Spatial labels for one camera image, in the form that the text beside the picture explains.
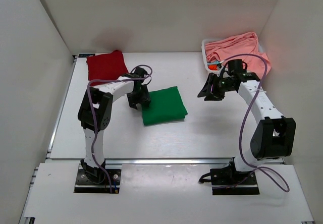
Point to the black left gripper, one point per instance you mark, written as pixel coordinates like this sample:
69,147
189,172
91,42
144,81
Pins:
139,99

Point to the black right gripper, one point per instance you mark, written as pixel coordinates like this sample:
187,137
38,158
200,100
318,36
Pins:
215,87

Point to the green t-shirt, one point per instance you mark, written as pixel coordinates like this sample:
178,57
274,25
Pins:
166,106

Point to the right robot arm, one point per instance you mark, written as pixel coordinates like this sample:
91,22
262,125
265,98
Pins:
274,135

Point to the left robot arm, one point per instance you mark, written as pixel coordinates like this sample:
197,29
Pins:
96,108

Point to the orange garment in basket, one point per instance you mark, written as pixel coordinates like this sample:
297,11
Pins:
213,65

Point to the folded red t-shirt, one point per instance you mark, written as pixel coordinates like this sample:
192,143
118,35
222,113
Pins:
109,66

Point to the white plastic basket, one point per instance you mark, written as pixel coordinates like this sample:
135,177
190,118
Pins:
205,57

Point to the pink t-shirt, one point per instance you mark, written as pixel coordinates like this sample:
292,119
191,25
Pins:
239,51

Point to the white front board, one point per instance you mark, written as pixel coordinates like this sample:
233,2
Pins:
161,194

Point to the aluminium table rail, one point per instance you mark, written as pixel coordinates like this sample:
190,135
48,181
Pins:
164,161

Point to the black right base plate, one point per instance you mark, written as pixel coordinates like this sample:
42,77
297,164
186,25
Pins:
228,181

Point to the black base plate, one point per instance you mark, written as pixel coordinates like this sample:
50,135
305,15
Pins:
87,183
228,181

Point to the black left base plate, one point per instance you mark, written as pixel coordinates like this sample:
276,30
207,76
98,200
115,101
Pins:
87,183

